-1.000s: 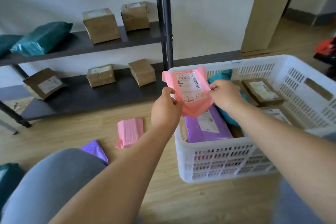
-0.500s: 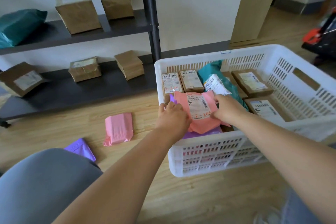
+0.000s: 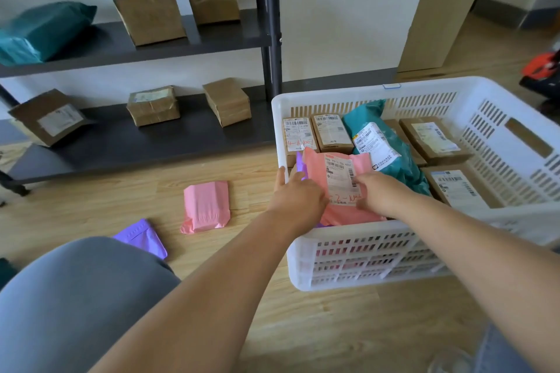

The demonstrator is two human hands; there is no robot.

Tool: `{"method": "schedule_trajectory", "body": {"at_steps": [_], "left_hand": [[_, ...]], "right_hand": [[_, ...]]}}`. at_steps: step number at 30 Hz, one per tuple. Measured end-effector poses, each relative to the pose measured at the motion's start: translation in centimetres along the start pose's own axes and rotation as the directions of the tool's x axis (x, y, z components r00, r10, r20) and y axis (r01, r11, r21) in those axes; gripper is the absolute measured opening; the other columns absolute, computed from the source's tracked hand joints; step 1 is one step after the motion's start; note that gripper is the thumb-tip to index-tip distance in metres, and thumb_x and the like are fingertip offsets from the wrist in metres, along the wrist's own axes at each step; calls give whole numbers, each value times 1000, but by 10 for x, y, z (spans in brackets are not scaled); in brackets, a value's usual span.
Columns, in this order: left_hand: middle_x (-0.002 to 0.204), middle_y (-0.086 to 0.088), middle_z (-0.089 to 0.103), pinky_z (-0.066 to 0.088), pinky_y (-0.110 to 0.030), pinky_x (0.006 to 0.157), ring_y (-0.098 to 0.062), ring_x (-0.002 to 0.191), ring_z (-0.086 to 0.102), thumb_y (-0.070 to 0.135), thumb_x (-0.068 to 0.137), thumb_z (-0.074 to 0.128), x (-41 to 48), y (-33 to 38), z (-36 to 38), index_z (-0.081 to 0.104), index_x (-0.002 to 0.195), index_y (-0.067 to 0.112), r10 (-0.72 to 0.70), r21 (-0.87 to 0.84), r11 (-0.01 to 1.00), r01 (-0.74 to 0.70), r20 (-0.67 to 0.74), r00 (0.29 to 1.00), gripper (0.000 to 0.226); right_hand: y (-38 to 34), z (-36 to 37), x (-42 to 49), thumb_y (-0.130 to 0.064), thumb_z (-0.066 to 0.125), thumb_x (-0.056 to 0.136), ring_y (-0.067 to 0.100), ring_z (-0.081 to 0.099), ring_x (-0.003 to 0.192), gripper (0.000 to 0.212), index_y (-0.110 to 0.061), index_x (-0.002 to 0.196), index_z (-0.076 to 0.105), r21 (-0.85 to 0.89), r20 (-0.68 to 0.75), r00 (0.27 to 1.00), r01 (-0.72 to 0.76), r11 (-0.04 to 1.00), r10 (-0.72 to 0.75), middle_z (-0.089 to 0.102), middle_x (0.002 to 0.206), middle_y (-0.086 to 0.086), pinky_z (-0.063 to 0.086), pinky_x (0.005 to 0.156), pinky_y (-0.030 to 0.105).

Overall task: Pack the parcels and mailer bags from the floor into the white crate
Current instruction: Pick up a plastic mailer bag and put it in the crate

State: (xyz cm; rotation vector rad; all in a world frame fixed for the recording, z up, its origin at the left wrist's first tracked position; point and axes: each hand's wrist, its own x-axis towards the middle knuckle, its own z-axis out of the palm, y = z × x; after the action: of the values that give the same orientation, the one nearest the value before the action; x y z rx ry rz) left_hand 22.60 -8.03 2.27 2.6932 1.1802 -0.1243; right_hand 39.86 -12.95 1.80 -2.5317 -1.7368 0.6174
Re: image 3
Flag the person's right hand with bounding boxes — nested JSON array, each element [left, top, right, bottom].
[[353, 171, 421, 220]]

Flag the person's left hand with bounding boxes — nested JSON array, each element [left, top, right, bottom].
[[273, 166, 329, 234]]

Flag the pink mailer with handwriting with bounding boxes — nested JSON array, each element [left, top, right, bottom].
[[302, 146, 389, 228]]

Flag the long white label cardboard box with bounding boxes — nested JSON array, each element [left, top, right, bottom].
[[310, 113, 355, 155]]

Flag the white plastic crate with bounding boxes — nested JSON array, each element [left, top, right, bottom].
[[271, 76, 560, 293]]

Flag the small cardboard parcel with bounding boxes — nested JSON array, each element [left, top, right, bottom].
[[282, 117, 319, 168]]

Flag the glossy tape-covered cardboard box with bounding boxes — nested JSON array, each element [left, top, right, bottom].
[[398, 117, 475, 167]]

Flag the plain brown box shelf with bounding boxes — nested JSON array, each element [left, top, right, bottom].
[[202, 78, 253, 128]]

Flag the taped box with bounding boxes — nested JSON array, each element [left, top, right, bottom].
[[127, 85, 181, 128]]

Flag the tall brown cardboard box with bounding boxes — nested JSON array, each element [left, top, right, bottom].
[[112, 0, 188, 47]]

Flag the labelled box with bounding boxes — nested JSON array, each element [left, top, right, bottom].
[[8, 88, 90, 149]]

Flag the person's right forearm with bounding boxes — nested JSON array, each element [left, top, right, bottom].
[[395, 198, 560, 356]]

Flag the person's left forearm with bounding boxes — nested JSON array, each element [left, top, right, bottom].
[[89, 206, 323, 373]]

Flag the person's right white shoe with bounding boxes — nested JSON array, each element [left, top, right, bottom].
[[428, 346, 475, 373]]

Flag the person's right leg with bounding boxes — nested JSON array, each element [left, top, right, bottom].
[[472, 322, 539, 373]]

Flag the person's leg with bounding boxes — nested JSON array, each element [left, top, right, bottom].
[[0, 236, 183, 373], [472, 322, 539, 373]]

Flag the person's left leg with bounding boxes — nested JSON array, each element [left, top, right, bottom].
[[0, 236, 183, 373]]

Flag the black metal shelf rack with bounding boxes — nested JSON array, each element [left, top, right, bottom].
[[0, 0, 283, 196]]

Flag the red and black object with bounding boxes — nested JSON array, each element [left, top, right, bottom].
[[519, 49, 560, 114]]

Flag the beige door frame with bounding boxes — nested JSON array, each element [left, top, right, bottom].
[[397, 0, 502, 74]]

